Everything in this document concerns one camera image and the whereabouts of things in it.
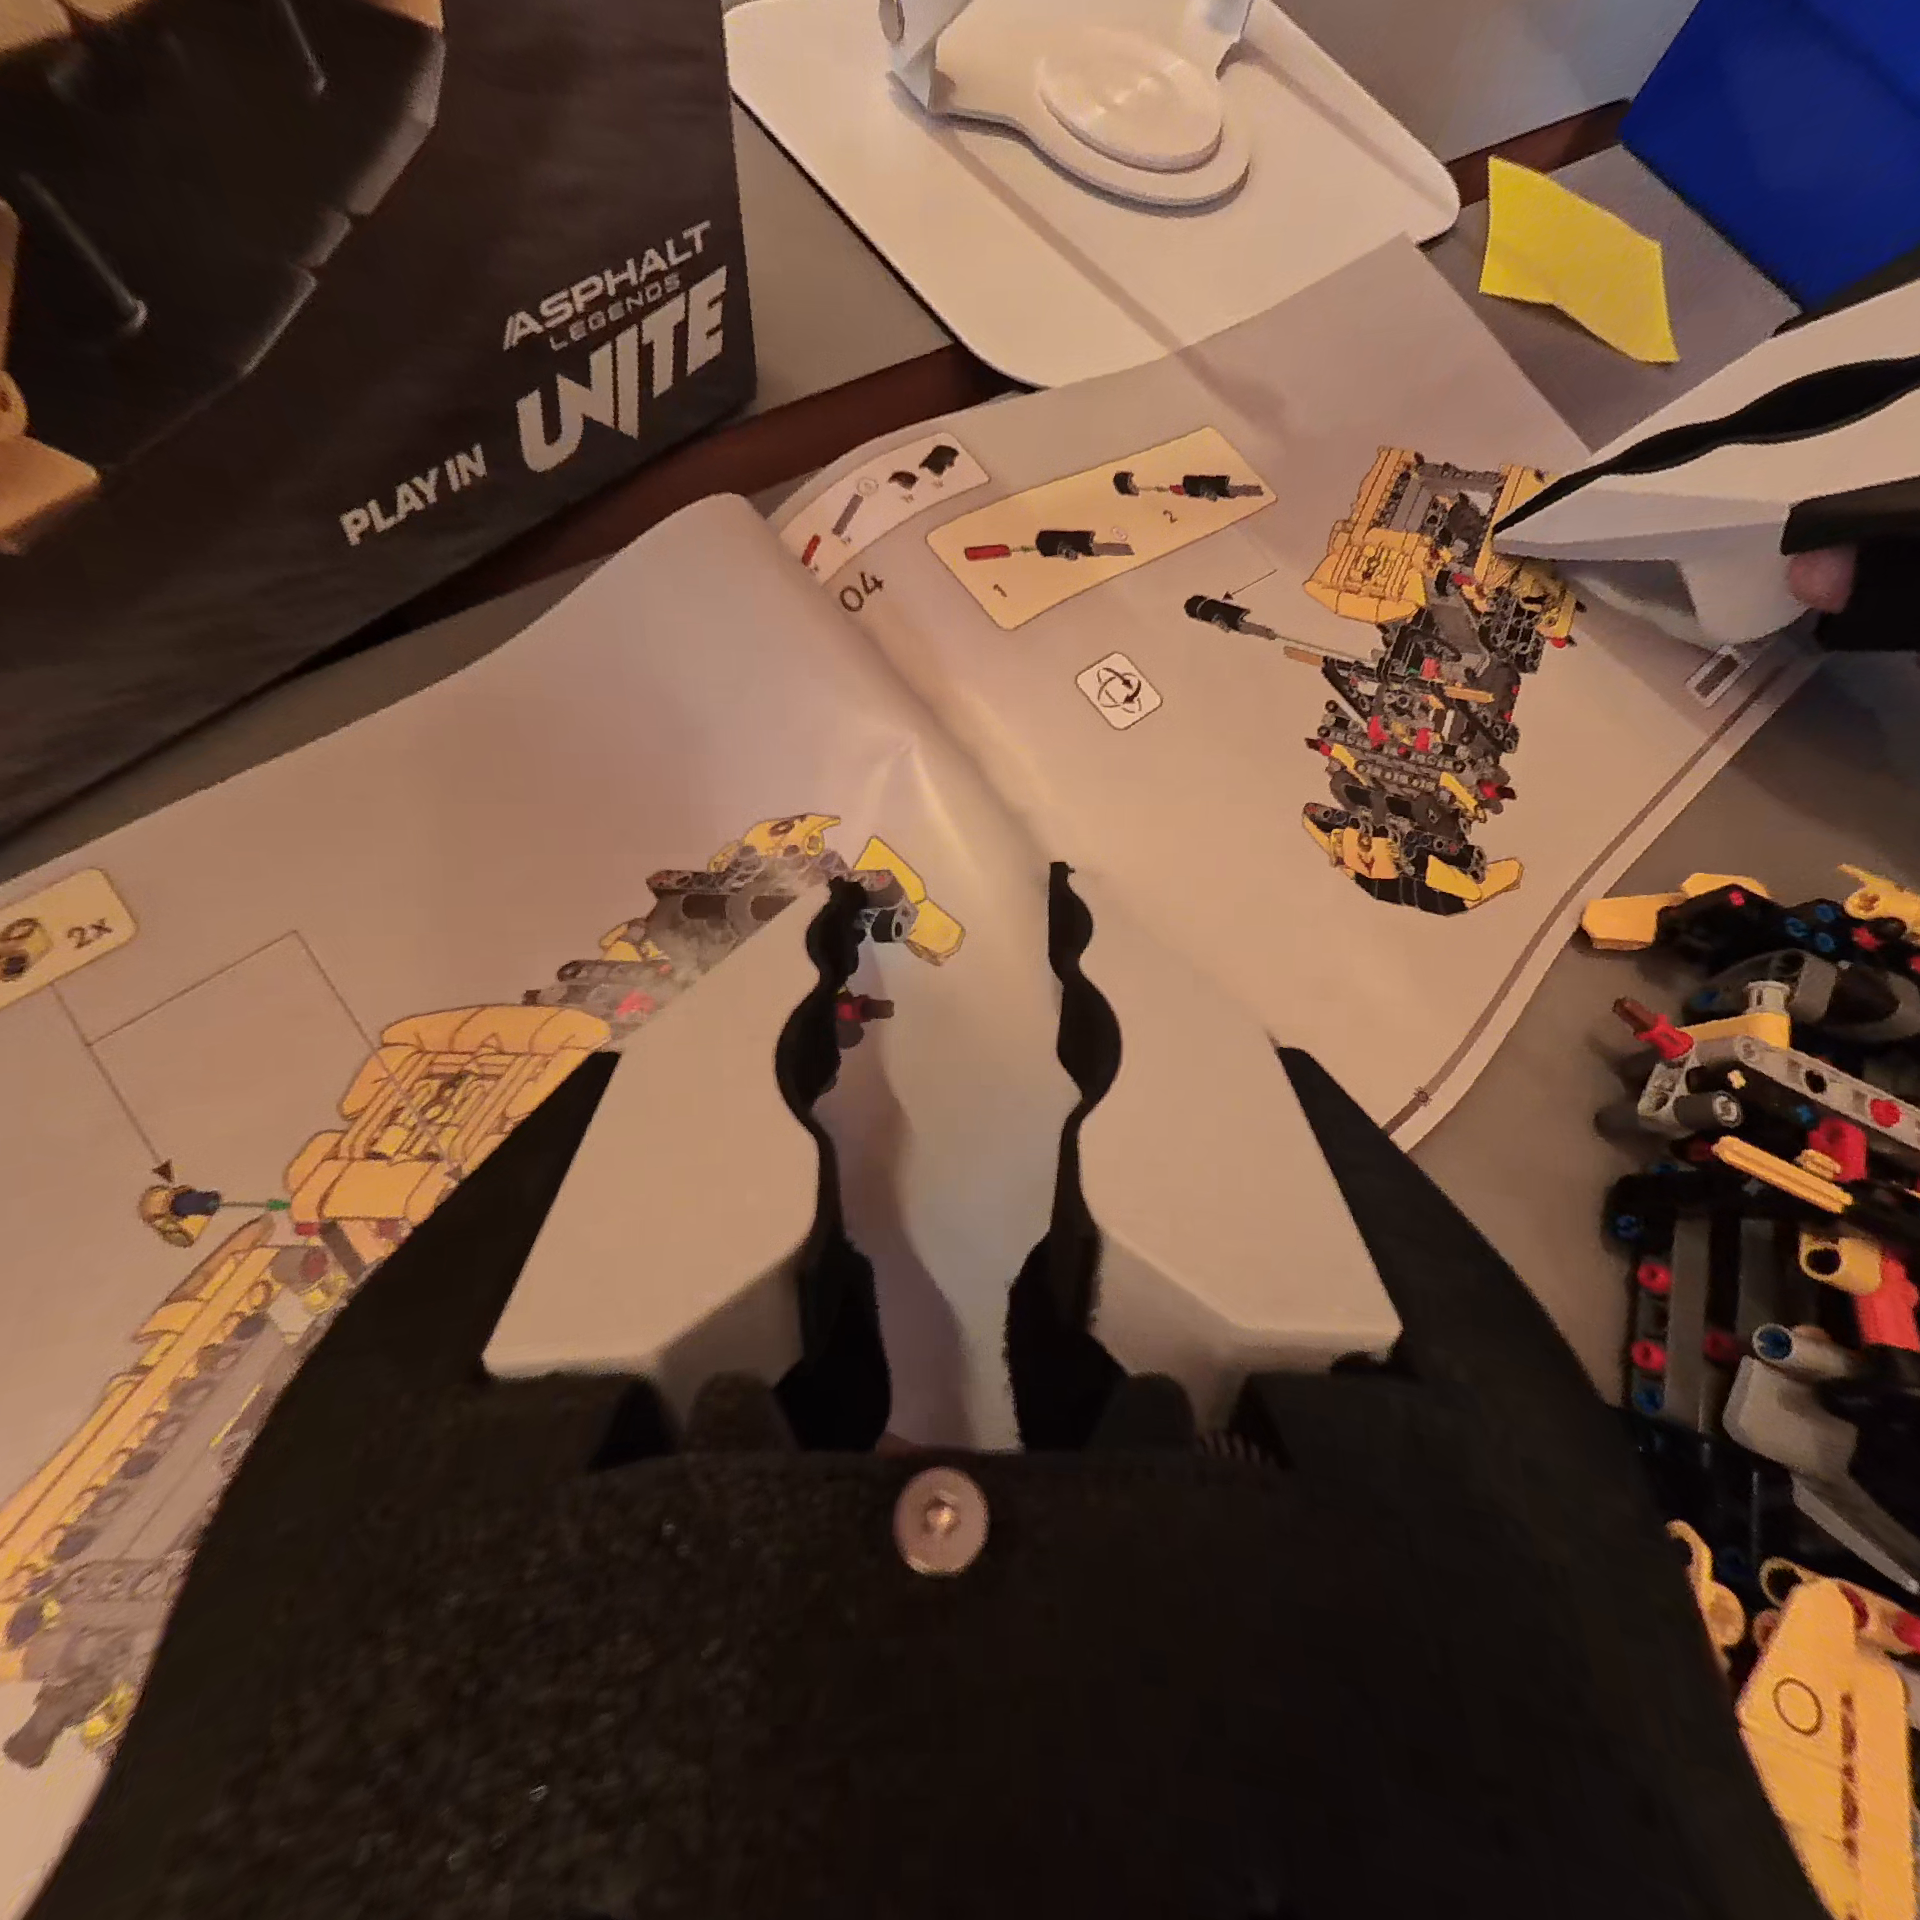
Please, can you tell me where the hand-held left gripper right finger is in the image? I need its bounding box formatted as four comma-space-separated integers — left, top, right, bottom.
1047, 868, 1409, 1404

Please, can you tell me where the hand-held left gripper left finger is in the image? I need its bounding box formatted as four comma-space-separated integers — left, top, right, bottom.
488, 878, 862, 1385

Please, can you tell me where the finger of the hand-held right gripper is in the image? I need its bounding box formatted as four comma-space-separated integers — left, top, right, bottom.
1495, 448, 1920, 653
1593, 280, 1920, 481

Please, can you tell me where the yellow toy brick car model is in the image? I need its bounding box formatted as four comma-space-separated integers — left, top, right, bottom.
1572, 868, 1920, 1920

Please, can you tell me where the blue storage bin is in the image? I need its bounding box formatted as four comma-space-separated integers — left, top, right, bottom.
1623, 0, 1920, 310

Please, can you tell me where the yellow paper piece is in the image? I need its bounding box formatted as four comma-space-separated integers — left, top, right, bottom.
1473, 160, 1680, 366

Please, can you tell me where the open instruction booklet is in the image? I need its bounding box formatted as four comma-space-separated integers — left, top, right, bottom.
0, 228, 1824, 1786

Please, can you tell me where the toy car set box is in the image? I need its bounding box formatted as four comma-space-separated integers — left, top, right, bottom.
0, 0, 760, 837

